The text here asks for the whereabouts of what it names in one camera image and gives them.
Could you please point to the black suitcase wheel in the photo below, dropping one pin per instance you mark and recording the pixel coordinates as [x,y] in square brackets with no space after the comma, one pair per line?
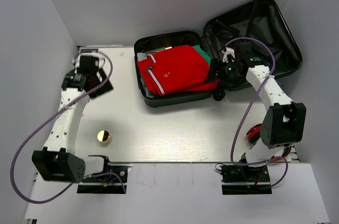
[219,95]

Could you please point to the red polo shirt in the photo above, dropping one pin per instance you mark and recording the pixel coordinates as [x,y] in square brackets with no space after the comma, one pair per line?
[177,70]

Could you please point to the beige cosmetic tube bottle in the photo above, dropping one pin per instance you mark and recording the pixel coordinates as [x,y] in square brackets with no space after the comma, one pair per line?
[157,50]

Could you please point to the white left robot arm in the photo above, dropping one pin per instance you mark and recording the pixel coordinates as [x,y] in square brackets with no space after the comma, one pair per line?
[57,161]

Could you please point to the black open suitcase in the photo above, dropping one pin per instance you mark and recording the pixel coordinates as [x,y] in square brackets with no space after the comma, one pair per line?
[257,26]

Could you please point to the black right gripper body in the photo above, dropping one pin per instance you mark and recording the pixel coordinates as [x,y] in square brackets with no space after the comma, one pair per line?
[228,72]

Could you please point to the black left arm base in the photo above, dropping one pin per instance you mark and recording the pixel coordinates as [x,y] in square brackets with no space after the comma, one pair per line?
[112,181]

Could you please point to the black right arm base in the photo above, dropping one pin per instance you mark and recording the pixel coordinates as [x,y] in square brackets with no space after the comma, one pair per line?
[244,180]

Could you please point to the gold lid cream jar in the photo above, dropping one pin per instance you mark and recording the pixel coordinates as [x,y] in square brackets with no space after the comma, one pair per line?
[104,137]

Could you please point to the green shirt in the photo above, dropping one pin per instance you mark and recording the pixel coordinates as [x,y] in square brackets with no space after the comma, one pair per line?
[203,54]

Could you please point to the red black headphones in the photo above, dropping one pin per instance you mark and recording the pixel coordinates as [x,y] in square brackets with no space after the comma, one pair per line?
[253,135]

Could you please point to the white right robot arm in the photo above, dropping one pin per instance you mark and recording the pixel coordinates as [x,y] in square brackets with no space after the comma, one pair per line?
[283,124]

